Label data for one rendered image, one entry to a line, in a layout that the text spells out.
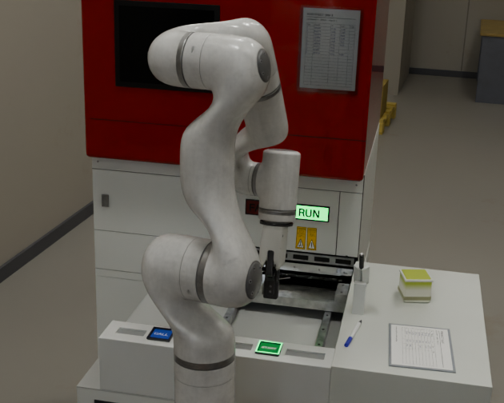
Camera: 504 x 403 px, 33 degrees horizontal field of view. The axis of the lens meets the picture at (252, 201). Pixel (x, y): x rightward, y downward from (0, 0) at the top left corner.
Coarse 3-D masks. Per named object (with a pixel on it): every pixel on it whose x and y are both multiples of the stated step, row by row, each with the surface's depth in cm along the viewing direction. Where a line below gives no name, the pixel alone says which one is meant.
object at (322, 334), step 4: (328, 312) 240; (332, 312) 243; (324, 316) 238; (328, 316) 238; (324, 320) 235; (328, 320) 236; (324, 324) 233; (328, 324) 233; (320, 328) 231; (324, 328) 231; (328, 328) 234; (320, 332) 229; (324, 332) 229; (320, 336) 226; (324, 336) 226; (320, 340) 224; (324, 340) 225; (316, 344) 222; (320, 344) 222; (324, 344) 226
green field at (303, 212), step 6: (300, 210) 245; (306, 210) 245; (312, 210) 244; (318, 210) 244; (324, 210) 244; (300, 216) 246; (306, 216) 245; (312, 216) 245; (318, 216) 245; (324, 216) 244
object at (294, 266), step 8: (288, 264) 250; (296, 264) 250; (304, 264) 249; (312, 264) 249; (320, 264) 250; (312, 272) 250; (320, 272) 249; (328, 272) 248; (336, 272) 248; (344, 272) 247; (352, 272) 247; (312, 288) 251; (320, 288) 251; (328, 288) 250; (336, 288) 251
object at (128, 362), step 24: (120, 336) 200; (144, 336) 200; (120, 360) 200; (144, 360) 198; (168, 360) 197; (240, 360) 193; (264, 360) 192; (288, 360) 192; (312, 360) 192; (120, 384) 202; (144, 384) 200; (168, 384) 199; (240, 384) 195; (264, 384) 194; (288, 384) 192; (312, 384) 191
